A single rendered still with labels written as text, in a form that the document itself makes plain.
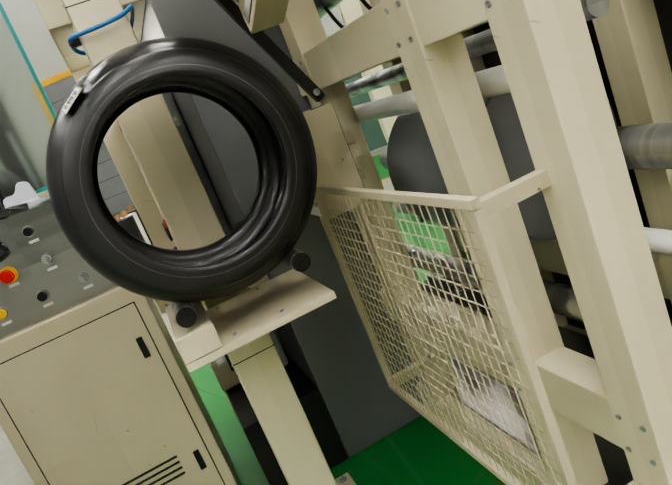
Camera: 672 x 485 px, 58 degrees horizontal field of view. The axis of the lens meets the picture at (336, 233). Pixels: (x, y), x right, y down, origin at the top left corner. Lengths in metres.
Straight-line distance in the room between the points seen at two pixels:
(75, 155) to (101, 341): 0.93
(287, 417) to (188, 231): 0.63
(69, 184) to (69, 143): 0.08
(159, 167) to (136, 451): 1.00
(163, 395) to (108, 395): 0.17
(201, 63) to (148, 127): 0.41
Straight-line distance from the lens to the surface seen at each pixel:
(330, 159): 1.71
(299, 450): 1.95
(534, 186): 1.05
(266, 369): 1.83
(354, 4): 4.75
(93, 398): 2.17
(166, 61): 1.33
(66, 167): 1.32
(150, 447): 2.24
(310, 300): 1.43
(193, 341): 1.38
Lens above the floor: 1.24
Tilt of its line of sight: 13 degrees down
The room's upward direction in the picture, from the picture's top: 22 degrees counter-clockwise
